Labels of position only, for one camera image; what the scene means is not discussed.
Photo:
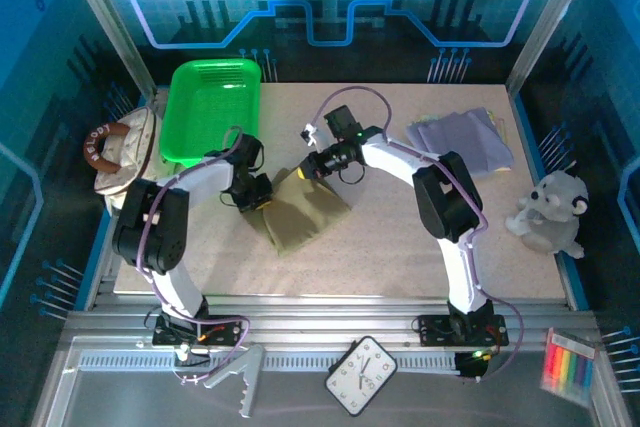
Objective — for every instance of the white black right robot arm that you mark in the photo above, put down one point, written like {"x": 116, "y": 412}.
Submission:
{"x": 395, "y": 152}

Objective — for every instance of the grey plush toy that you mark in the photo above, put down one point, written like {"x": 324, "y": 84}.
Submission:
{"x": 550, "y": 212}

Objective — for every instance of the khaki skirt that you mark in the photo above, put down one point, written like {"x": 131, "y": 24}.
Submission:
{"x": 300, "y": 217}

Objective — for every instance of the lavender skirt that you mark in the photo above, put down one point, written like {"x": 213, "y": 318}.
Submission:
{"x": 460, "y": 142}

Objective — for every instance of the black electronics box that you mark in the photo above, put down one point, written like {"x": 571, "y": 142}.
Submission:
{"x": 472, "y": 369}

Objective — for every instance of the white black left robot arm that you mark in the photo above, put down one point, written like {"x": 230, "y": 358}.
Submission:
{"x": 200, "y": 178}

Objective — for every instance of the grey toothed plastic tool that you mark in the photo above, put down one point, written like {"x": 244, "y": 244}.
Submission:
{"x": 250, "y": 372}

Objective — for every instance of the rainbow marker pack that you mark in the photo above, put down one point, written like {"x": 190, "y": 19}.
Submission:
{"x": 567, "y": 367}

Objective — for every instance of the lemon print skirt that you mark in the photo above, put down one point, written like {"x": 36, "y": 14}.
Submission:
{"x": 422, "y": 118}

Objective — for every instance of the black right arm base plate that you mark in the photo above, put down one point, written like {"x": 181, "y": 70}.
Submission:
{"x": 432, "y": 332}

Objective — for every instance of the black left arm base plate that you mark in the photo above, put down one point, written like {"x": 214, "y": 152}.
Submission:
{"x": 232, "y": 332}

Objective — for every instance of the green plastic basket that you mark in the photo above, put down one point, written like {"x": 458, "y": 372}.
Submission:
{"x": 210, "y": 112}

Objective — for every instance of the black white analog clock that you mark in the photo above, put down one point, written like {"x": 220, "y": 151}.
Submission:
{"x": 361, "y": 374}

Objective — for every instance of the aluminium frame post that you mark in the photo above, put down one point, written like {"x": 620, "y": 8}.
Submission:
{"x": 111, "y": 22}
{"x": 550, "y": 22}

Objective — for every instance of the aluminium frame rail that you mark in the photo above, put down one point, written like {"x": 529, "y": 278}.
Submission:
{"x": 325, "y": 319}

